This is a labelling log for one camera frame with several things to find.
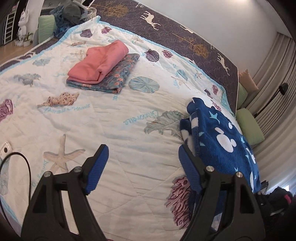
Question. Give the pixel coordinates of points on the folded pink garment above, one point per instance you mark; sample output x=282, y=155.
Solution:
x=99, y=61

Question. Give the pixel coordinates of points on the green pillow left side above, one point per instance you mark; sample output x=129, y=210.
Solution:
x=46, y=27

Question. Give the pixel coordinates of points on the green pillow behind mattress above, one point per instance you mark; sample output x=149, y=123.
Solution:
x=242, y=95

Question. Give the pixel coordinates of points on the white shelf rack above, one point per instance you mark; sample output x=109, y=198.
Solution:
x=7, y=27

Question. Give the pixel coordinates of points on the black floor lamp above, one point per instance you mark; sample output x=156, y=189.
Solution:
x=282, y=89

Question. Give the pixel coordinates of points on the green pillow near curtain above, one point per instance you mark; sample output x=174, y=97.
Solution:
x=249, y=126

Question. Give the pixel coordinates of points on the dark deer print mattress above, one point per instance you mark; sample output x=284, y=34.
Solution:
x=146, y=23

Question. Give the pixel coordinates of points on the blue fleece star pajama top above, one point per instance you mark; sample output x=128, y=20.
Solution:
x=210, y=135

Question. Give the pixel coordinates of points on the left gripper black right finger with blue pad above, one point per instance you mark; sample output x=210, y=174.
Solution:
x=226, y=208

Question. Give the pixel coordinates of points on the folded blue floral garment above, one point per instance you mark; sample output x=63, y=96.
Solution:
x=114, y=80

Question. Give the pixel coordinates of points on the beige pleated curtain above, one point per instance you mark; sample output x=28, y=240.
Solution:
x=276, y=154

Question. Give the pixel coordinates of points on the white cat figurine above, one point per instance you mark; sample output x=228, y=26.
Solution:
x=23, y=35

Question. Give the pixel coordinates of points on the pile of grey blue clothes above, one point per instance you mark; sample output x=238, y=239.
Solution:
x=70, y=14

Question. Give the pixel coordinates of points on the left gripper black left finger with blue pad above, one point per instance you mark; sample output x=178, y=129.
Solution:
x=45, y=218

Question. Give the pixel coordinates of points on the white socket adapter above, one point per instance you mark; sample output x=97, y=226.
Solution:
x=5, y=150

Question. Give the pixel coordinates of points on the white seashell print quilt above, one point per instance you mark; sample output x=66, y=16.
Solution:
x=54, y=127

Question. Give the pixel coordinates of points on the pink beige pillow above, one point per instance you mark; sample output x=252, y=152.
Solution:
x=247, y=82

